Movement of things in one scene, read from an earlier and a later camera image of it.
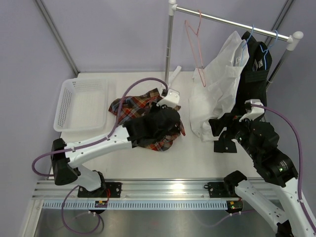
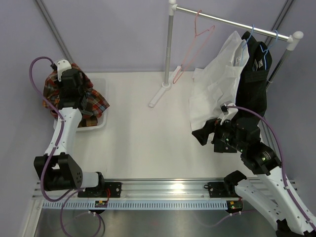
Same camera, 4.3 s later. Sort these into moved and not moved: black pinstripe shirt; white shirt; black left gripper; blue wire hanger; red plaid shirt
Moved: red plaid shirt; black left gripper
Not moved: blue wire hanger; white shirt; black pinstripe shirt
